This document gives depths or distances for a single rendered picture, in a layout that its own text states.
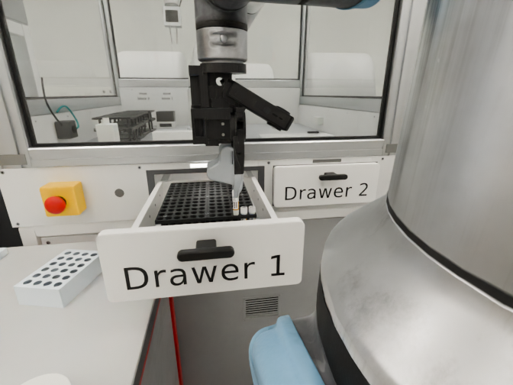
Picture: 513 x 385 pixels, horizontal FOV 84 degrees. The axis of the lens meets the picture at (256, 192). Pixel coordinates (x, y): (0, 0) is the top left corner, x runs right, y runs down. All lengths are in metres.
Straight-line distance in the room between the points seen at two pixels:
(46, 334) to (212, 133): 0.40
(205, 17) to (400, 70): 0.55
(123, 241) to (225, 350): 0.71
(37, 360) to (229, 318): 0.57
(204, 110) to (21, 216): 0.58
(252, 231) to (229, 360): 0.74
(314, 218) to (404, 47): 0.49
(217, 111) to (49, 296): 0.42
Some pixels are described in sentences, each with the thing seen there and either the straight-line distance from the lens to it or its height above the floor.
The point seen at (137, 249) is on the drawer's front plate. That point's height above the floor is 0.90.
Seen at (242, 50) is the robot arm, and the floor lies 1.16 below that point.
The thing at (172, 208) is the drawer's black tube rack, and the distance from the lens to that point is 0.56.
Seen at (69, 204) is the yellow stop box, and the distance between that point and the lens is 0.77.
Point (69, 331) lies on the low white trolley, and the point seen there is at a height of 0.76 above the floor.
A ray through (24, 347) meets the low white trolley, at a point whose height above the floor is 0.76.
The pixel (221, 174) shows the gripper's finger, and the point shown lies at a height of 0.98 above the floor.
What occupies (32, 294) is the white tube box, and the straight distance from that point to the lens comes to 0.64.
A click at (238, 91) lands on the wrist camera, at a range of 0.45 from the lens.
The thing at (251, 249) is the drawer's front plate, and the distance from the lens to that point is 0.43.
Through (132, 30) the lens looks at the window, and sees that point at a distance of 0.75.
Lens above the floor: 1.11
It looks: 19 degrees down
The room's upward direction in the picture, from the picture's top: straight up
